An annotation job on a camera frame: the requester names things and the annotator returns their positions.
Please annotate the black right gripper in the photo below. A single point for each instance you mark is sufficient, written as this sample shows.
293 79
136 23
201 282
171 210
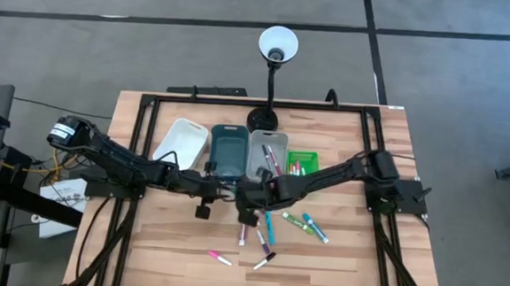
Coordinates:
258 194

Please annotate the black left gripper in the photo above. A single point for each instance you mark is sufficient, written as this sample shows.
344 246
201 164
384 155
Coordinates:
214 188

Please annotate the teal plastic bin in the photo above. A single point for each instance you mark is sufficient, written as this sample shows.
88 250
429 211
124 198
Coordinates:
229 152

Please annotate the grey plastic bin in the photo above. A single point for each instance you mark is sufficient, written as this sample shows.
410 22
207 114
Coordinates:
255 154

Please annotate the thick red whiteboard marker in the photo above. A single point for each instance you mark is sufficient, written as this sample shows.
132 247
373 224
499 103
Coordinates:
242 235

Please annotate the light blue highlighter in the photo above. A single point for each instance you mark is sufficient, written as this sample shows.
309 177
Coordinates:
269 228

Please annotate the thin magenta marker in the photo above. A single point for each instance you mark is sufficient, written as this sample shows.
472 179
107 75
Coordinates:
274 161

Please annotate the orange highlighter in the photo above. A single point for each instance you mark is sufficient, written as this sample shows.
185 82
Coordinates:
290 169

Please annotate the green highlighter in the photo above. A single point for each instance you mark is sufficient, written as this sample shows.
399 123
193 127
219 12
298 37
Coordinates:
303 171

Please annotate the thin pink marker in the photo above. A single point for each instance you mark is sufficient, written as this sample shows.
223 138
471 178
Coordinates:
218 257

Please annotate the thick teal whiteboard marker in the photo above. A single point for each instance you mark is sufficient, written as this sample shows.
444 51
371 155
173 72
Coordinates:
315 228

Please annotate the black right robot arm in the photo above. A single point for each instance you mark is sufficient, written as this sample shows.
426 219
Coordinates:
333 174

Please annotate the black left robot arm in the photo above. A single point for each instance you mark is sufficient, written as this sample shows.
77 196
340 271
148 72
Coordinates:
116 163

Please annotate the white plastic bin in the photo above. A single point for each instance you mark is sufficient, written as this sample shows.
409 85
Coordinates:
181 143

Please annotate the green plastic basket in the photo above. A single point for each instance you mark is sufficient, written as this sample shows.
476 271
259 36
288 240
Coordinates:
307 158

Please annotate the black gooseneck desk lamp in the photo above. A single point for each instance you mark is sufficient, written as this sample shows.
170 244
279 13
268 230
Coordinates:
263 119

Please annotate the black power strip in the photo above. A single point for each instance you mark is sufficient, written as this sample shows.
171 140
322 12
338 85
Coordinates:
214 90

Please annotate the black arched clamp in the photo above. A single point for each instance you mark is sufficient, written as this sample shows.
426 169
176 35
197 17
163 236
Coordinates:
328 95

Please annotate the white printed paper box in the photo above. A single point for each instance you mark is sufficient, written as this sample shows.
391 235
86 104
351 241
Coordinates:
67 193

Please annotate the black stand leg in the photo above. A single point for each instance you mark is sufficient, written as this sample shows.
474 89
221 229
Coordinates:
34 200

